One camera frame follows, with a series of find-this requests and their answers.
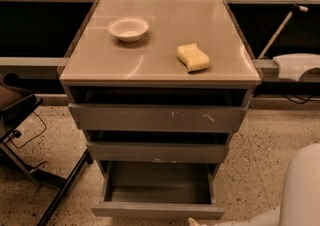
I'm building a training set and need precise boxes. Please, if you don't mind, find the grey bottom drawer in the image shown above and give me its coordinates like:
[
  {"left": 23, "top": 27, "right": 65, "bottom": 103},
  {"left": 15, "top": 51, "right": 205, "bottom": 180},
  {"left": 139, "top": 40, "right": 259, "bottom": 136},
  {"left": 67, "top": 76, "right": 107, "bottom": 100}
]
[{"left": 92, "top": 161, "right": 224, "bottom": 220}]

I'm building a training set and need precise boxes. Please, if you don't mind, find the grey drawer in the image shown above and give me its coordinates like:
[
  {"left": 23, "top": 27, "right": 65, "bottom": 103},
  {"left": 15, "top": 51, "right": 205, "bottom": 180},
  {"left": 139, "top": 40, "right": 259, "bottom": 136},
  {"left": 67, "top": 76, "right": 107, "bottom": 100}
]
[
  {"left": 87, "top": 131, "right": 231, "bottom": 163},
  {"left": 69, "top": 87, "right": 248, "bottom": 133},
  {"left": 92, "top": 161, "right": 224, "bottom": 220}
]

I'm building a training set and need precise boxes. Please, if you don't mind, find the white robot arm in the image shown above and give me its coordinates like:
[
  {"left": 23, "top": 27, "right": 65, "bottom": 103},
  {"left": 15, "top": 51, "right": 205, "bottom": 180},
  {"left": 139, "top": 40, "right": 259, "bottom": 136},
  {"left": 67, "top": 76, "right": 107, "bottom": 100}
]
[{"left": 214, "top": 143, "right": 320, "bottom": 226}]

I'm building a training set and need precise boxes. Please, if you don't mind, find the grey middle drawer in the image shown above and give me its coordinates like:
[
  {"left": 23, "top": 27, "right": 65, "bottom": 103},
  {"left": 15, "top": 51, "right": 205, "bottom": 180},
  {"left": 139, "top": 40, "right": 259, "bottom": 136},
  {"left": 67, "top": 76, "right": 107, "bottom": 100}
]
[{"left": 87, "top": 131, "right": 231, "bottom": 163}]

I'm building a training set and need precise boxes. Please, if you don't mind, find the grey drawer cabinet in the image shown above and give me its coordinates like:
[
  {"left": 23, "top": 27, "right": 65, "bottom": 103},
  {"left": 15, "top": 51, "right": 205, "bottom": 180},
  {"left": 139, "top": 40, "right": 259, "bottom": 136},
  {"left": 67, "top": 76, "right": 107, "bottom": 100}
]
[{"left": 59, "top": 0, "right": 262, "bottom": 171}]

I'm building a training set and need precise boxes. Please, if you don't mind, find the grey top drawer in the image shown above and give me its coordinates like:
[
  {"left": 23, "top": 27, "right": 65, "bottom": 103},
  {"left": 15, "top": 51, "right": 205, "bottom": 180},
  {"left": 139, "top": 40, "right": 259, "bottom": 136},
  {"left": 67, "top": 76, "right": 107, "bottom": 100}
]
[{"left": 69, "top": 87, "right": 248, "bottom": 133}]

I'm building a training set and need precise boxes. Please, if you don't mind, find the yellow sponge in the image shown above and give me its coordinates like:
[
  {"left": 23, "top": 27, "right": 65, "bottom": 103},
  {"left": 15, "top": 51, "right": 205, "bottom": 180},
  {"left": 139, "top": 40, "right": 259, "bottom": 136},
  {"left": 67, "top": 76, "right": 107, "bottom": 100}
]
[{"left": 177, "top": 43, "right": 210, "bottom": 72}]

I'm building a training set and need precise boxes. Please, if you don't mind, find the white bowl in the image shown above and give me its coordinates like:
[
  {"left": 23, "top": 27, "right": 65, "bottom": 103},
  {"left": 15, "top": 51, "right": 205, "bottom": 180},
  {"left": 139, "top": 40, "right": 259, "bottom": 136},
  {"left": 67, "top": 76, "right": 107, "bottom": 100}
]
[{"left": 108, "top": 17, "right": 149, "bottom": 43}]

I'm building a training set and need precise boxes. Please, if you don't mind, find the black chair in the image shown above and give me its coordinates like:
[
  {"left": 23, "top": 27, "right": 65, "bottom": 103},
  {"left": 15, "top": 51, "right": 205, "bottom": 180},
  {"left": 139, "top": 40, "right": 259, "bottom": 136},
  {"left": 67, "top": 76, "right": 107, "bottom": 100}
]
[{"left": 0, "top": 73, "right": 88, "bottom": 226}]

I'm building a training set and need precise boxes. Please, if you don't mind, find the white stick with black tip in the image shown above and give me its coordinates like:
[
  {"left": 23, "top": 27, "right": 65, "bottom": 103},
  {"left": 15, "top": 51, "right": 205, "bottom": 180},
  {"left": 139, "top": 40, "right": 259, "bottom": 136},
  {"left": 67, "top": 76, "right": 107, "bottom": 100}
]
[{"left": 258, "top": 4, "right": 309, "bottom": 59}]

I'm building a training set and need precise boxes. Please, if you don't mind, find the white curved base plate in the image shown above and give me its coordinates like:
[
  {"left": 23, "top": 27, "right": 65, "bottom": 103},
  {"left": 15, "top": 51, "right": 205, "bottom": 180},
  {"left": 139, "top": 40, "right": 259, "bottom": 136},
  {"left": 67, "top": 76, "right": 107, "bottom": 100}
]
[{"left": 273, "top": 53, "right": 320, "bottom": 81}]

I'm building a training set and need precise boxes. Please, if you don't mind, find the black floor cable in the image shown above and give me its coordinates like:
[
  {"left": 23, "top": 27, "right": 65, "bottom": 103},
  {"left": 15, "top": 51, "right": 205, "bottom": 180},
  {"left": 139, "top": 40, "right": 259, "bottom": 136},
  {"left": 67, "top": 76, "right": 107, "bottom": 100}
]
[{"left": 9, "top": 111, "right": 48, "bottom": 150}]

